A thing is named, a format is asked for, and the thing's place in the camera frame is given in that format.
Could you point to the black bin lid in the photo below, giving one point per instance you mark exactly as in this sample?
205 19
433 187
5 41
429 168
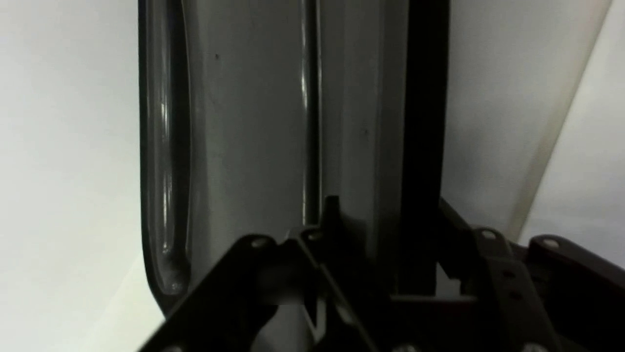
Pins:
252 111

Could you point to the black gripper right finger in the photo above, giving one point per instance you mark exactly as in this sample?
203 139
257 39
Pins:
546 295

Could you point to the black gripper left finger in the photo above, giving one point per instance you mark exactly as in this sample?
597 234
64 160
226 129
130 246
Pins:
316 266

